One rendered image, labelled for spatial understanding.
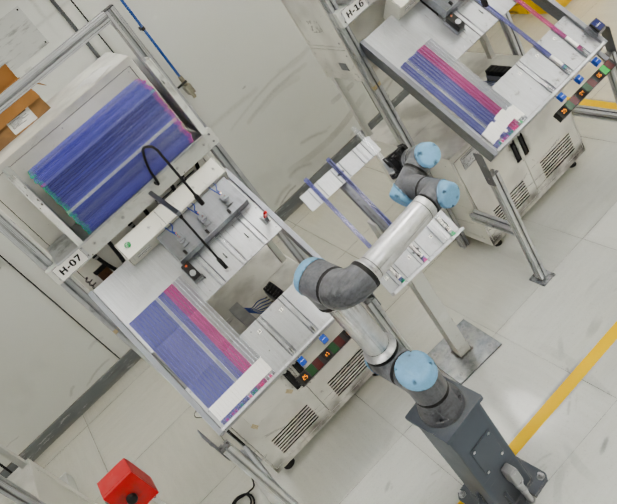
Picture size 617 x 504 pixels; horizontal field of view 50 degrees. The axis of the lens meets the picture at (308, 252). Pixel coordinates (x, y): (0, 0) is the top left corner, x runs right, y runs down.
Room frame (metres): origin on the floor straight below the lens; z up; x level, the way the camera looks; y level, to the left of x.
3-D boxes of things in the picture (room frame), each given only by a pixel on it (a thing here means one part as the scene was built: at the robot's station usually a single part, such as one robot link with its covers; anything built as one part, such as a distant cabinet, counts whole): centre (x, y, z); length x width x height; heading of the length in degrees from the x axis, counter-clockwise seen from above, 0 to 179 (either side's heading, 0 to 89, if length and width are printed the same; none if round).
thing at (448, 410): (1.37, -0.04, 0.60); 0.15 x 0.15 x 0.10
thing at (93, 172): (2.30, 0.34, 1.52); 0.51 x 0.13 x 0.27; 103
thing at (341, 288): (1.42, -0.20, 1.14); 0.49 x 0.11 x 0.12; 107
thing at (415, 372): (1.37, -0.04, 0.72); 0.13 x 0.12 x 0.14; 17
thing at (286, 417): (2.40, 0.42, 0.31); 0.70 x 0.65 x 0.62; 103
